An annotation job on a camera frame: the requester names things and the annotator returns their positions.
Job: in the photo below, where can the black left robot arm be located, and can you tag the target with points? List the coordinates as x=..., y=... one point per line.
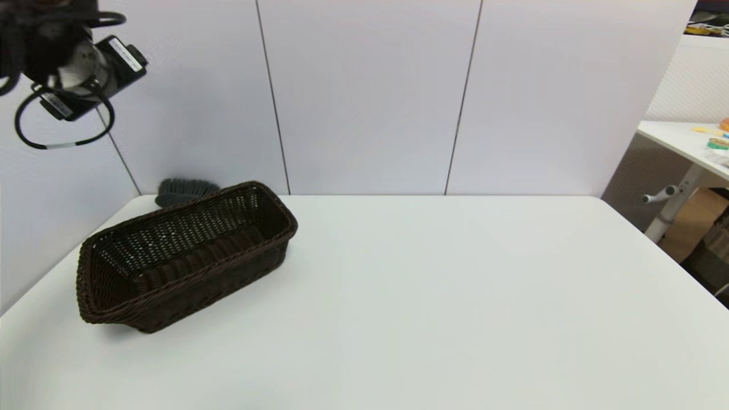
x=34, y=34

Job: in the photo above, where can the small orange item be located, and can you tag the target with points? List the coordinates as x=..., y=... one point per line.
x=725, y=124

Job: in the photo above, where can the white side table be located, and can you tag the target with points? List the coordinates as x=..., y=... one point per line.
x=678, y=139

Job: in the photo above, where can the green yellow tape roll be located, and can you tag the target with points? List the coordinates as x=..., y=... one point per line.
x=717, y=143

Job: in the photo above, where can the grey perforated panel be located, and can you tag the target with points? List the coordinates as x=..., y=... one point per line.
x=638, y=171

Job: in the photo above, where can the flat yellow item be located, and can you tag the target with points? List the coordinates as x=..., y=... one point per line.
x=709, y=131

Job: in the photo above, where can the brown cardboard box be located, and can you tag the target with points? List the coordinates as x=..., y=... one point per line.
x=695, y=219

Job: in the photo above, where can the clear plastic bag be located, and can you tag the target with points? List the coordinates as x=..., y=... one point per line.
x=720, y=158

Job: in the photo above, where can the dark brown wicker basket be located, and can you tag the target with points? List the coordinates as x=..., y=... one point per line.
x=188, y=285

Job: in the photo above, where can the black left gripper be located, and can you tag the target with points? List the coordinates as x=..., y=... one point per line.
x=117, y=71

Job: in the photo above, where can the white perforated partition panel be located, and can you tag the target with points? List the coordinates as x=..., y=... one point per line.
x=695, y=80

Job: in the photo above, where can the yellow and black clutter pile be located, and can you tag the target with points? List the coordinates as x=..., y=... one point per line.
x=706, y=28

